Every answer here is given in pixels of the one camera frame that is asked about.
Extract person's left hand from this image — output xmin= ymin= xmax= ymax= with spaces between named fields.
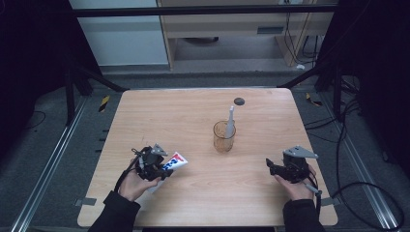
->
xmin=118 ymin=159 xmax=161 ymax=201

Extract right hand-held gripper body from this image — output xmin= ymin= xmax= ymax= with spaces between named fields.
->
xmin=278 ymin=145 xmax=319 ymax=184

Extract white electric toothbrush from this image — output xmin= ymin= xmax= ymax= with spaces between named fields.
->
xmin=224 ymin=105 xmax=237 ymax=139

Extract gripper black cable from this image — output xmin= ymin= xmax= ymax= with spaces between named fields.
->
xmin=303 ymin=172 xmax=325 ymax=220
xmin=113 ymin=147 xmax=145 ymax=194

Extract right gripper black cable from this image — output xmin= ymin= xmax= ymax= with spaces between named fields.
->
xmin=303 ymin=172 xmax=325 ymax=220

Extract hanging black desk cables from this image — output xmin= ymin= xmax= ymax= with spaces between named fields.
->
xmin=283 ymin=13 xmax=321 ymax=66

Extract white toothpaste tube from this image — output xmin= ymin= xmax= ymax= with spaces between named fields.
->
xmin=146 ymin=151 xmax=190 ymax=194

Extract dark curtain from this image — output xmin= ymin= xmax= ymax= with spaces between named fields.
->
xmin=0 ymin=0 xmax=102 ymax=159
xmin=317 ymin=0 xmax=410 ymax=178

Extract grey tape piece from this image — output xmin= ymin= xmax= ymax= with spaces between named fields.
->
xmin=321 ymin=196 xmax=341 ymax=207
xmin=73 ymin=197 xmax=98 ymax=207

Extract looped black floor cable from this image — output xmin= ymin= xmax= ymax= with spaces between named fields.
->
xmin=331 ymin=96 xmax=405 ymax=232

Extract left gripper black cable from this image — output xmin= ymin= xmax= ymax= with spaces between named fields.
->
xmin=113 ymin=147 xmax=145 ymax=194

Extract aluminium floor rail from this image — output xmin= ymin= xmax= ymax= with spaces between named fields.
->
xmin=9 ymin=96 xmax=90 ymax=232
xmin=318 ymin=93 xmax=400 ymax=232

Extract black horizontal frame bar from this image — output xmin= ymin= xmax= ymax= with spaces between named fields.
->
xmin=72 ymin=4 xmax=337 ymax=17

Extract black metal stand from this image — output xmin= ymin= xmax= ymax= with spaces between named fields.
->
xmin=277 ymin=61 xmax=343 ymax=121
xmin=63 ymin=62 xmax=130 ymax=128

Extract person's right hand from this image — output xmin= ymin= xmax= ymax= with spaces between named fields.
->
xmin=274 ymin=165 xmax=318 ymax=201

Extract light wooden desk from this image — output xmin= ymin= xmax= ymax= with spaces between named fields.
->
xmin=157 ymin=0 xmax=339 ymax=71

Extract bundle of black floor cables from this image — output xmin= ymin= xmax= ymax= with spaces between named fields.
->
xmin=304 ymin=76 xmax=362 ymax=143

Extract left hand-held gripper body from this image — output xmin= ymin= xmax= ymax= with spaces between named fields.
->
xmin=134 ymin=143 xmax=168 ymax=182

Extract white cabinet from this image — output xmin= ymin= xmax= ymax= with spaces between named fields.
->
xmin=68 ymin=0 xmax=169 ymax=67

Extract thin black floor cable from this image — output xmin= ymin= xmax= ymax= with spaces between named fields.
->
xmin=18 ymin=110 xmax=46 ymax=132

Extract yellow black striped tape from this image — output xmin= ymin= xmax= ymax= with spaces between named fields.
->
xmin=305 ymin=92 xmax=323 ymax=107
xmin=98 ymin=95 xmax=111 ymax=113

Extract amber transparent cup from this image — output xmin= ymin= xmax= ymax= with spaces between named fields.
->
xmin=212 ymin=120 xmax=237 ymax=154

